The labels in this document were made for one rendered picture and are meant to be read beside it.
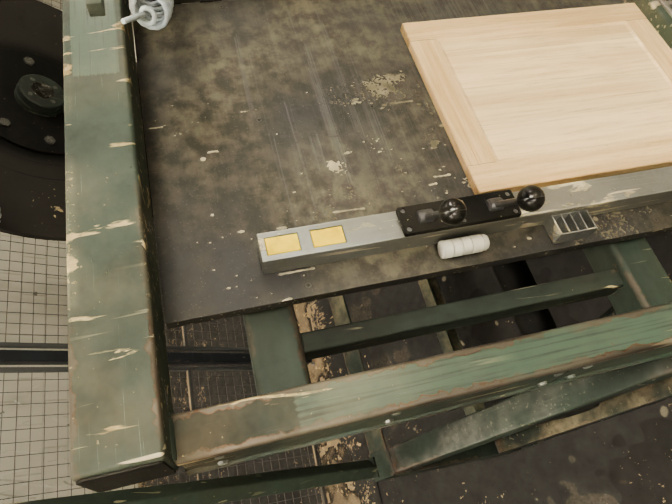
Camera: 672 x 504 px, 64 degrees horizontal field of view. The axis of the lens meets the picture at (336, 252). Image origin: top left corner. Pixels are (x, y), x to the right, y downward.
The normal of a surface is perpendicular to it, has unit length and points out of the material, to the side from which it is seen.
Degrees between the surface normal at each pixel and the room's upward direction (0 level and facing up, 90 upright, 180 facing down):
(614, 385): 0
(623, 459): 0
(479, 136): 55
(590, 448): 0
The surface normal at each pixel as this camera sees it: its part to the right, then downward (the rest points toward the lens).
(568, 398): -0.74, -0.14
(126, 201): 0.09, -0.49
